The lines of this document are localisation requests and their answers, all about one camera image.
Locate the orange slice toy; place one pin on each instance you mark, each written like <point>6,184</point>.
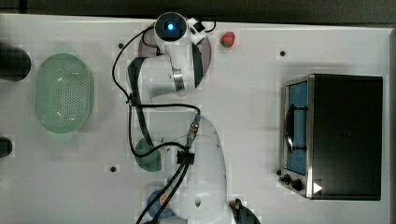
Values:
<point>163,198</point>

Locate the red strawberry near oven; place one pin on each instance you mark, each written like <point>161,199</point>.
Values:
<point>232,204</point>

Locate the red strawberry near plate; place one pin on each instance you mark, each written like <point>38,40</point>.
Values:
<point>227,40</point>

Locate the green metal cup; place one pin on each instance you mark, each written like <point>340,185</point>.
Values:
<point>151,162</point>

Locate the blue bowl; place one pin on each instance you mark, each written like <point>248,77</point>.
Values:
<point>167,211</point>

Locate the black cylinder post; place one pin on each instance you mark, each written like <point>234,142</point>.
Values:
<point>15,64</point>
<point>6,147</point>

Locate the black cylinder post upper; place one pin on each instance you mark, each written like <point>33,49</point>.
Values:
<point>15,64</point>

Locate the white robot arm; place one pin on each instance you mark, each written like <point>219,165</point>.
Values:
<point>176,138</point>

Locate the black toaster oven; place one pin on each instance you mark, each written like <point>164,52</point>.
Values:
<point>332,137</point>

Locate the green perforated colander basket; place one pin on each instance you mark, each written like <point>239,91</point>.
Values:
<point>62,93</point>

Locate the black cylinder post lower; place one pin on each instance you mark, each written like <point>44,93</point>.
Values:
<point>6,147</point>

